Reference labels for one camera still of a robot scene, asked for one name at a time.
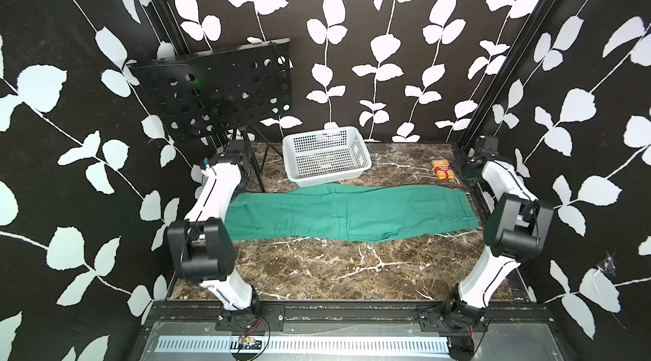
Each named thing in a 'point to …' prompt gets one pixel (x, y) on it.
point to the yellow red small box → (442, 169)
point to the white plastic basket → (325, 157)
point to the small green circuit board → (249, 343)
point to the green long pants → (355, 212)
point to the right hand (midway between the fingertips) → (452, 162)
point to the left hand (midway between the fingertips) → (233, 185)
